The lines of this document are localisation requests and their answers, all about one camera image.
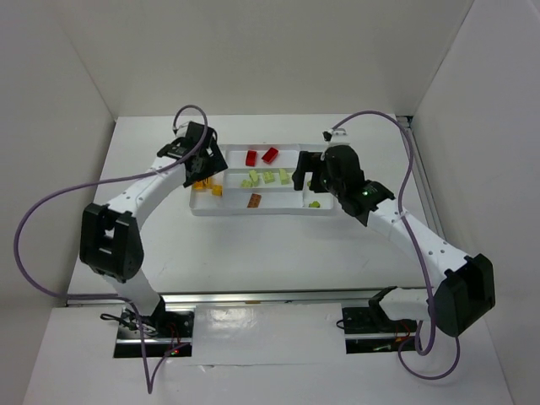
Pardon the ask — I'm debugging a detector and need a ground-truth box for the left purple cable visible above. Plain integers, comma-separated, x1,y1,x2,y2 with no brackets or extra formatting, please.
13,105,211,394

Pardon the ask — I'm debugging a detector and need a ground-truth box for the orange lego piece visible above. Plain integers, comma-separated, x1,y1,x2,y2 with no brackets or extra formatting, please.
203,177,213,189

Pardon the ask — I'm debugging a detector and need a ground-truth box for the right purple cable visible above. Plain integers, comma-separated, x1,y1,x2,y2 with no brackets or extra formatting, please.
331,110,461,381

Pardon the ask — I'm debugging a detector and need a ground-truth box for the white divided sorting tray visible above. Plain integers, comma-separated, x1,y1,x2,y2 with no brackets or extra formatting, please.
189,143,334,216

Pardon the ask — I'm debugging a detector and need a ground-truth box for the aluminium rail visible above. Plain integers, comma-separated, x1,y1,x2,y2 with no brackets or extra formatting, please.
396,114,461,292
65,287,431,308

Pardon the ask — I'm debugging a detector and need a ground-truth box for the aluminium rail front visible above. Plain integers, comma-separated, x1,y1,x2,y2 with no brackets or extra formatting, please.
65,287,431,308

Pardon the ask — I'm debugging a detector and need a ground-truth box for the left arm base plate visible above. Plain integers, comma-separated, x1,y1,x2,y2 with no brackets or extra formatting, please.
100,310,195,359

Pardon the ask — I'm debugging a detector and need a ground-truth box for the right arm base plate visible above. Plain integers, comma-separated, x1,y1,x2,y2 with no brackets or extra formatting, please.
336,307,418,354

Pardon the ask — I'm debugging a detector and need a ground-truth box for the light green lego brick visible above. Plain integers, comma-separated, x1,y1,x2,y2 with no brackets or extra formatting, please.
278,168,290,185

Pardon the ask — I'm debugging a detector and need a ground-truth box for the orange lego near tray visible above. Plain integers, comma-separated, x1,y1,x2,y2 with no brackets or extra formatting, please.
212,185,223,197

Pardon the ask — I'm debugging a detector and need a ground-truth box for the brown lego brick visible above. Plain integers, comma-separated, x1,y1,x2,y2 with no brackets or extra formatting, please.
246,193,262,208

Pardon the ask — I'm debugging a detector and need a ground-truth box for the red sloped lego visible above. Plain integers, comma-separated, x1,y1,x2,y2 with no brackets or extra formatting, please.
262,147,279,165

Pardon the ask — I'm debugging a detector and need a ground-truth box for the aluminium rail right side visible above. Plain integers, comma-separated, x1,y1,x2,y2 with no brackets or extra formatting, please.
396,114,461,292

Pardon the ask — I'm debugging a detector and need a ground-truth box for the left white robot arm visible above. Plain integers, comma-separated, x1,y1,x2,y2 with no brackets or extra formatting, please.
79,121,228,329

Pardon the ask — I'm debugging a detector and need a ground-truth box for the red lego brick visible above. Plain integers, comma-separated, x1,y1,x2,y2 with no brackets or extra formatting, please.
245,150,257,167

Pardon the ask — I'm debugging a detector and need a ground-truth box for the cream lego brick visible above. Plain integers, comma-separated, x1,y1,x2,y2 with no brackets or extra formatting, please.
249,170,259,186

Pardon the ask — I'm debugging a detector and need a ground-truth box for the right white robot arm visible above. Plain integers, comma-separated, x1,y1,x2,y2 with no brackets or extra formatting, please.
292,145,495,338

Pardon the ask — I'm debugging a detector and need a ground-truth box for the purple cable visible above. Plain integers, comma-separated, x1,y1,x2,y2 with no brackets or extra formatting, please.
13,105,211,394
331,110,461,381

